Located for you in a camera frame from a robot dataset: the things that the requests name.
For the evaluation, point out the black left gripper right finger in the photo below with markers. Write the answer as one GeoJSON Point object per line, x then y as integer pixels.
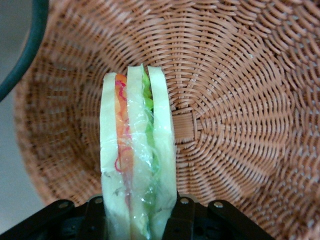
{"type": "Point", "coordinates": [212, 220]}

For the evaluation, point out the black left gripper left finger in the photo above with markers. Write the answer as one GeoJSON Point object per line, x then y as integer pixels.
{"type": "Point", "coordinates": [57, 220]}

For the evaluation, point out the triangle sandwich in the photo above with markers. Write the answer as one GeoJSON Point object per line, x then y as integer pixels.
{"type": "Point", "coordinates": [137, 150]}

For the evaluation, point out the round brown wicker basket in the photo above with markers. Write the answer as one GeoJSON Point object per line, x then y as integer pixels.
{"type": "Point", "coordinates": [237, 112]}

